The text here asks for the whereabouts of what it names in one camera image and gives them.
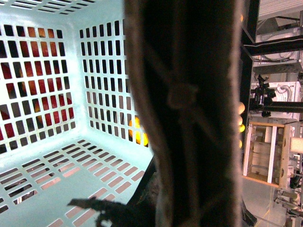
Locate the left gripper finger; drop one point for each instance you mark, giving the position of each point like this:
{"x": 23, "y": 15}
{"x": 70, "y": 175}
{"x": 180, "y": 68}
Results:
{"x": 120, "y": 215}

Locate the light teal plastic basket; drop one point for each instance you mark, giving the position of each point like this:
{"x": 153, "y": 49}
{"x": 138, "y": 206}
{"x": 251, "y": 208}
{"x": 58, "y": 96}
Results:
{"x": 67, "y": 114}

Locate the brown basket handle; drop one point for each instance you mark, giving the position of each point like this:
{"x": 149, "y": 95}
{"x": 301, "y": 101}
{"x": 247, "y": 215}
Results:
{"x": 183, "y": 63}

